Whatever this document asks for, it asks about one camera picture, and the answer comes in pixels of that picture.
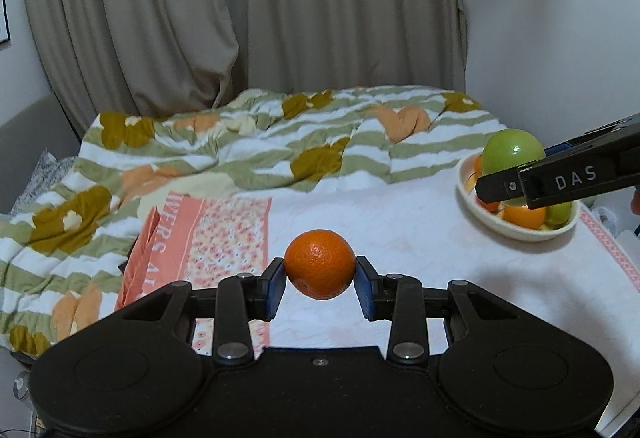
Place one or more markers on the beige curtain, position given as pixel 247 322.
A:
pixel 250 18

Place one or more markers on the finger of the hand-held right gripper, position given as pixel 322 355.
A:
pixel 615 128
pixel 500 188

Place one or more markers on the grey sofa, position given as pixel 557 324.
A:
pixel 27 133

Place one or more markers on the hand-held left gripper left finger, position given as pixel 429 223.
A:
pixel 274 292

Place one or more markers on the large orange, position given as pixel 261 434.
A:
pixel 320 263

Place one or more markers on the cream oval bowl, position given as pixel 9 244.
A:
pixel 500 227

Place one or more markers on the framed wall picture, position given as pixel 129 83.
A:
pixel 3 3

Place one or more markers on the green striped floral blanket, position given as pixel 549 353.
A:
pixel 225 153

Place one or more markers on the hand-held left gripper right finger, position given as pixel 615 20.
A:
pixel 366 292

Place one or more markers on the grey patterned pillow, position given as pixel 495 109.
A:
pixel 45 174

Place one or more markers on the person's right hand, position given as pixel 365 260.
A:
pixel 636 205

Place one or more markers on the green apple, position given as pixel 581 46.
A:
pixel 558 215
pixel 510 150

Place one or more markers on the small mandarin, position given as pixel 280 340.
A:
pixel 487 205

